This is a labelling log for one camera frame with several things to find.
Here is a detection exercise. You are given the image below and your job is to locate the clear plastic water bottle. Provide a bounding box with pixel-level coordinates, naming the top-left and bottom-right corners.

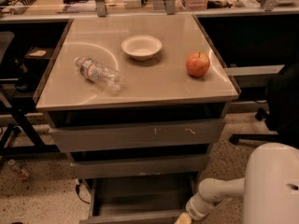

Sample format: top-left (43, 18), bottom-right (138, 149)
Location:
top-left (74, 57), bottom-right (123, 93)

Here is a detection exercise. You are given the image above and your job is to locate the red apple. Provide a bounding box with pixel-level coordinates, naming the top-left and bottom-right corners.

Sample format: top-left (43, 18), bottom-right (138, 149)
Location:
top-left (186, 51), bottom-right (210, 77)

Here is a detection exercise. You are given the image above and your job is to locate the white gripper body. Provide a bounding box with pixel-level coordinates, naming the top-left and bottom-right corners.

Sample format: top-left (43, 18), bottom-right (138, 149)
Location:
top-left (186, 193), bottom-right (232, 221)

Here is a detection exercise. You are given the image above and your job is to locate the grey middle drawer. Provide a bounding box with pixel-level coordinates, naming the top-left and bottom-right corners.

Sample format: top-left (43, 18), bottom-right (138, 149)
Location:
top-left (70, 154), bottom-right (209, 179)

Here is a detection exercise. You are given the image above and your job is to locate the grey bottom drawer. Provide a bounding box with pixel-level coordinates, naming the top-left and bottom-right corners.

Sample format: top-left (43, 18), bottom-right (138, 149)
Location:
top-left (79, 174), bottom-right (194, 224)

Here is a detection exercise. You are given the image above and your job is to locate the white paper bowl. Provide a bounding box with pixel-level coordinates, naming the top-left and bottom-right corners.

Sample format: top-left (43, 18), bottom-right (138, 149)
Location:
top-left (121, 35), bottom-right (163, 61)

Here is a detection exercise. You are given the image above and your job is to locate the black desk frame left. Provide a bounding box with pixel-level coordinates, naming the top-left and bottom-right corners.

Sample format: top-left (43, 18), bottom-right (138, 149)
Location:
top-left (0, 31), bottom-right (60, 170)

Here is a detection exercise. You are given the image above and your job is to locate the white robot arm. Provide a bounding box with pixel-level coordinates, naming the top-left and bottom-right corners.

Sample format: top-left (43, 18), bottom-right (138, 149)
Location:
top-left (174, 143), bottom-right (299, 224)

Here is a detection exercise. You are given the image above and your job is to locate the grey drawer cabinet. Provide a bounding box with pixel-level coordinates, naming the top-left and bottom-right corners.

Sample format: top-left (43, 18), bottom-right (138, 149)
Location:
top-left (33, 13), bottom-right (242, 224)

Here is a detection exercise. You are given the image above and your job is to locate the grey top drawer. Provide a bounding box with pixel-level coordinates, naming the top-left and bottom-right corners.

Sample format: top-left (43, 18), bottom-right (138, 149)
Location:
top-left (50, 119), bottom-right (225, 152)

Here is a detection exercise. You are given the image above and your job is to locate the long back workbench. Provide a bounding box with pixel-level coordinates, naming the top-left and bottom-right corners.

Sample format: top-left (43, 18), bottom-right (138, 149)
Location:
top-left (2, 0), bottom-right (299, 21)

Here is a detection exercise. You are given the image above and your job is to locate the black office chair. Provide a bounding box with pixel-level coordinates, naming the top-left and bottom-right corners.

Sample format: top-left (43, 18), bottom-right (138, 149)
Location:
top-left (229, 63), bottom-right (299, 148)

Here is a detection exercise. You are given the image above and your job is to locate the small bottle on floor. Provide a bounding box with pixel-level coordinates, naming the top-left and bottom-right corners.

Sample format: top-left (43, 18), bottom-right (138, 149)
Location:
top-left (7, 160), bottom-right (30, 180)

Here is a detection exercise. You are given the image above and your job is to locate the black power cable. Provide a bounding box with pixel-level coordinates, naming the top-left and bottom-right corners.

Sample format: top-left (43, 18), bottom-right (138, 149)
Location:
top-left (74, 184), bottom-right (92, 205)

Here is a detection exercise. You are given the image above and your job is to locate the grey drawer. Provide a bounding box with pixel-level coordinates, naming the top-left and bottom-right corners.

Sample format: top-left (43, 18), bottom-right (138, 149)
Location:
top-left (79, 174), bottom-right (194, 224)
top-left (50, 119), bottom-right (225, 152)
top-left (70, 154), bottom-right (209, 179)

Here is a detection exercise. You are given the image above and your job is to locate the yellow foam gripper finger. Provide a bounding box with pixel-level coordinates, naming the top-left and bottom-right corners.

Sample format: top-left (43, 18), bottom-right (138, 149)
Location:
top-left (174, 213), bottom-right (192, 224)

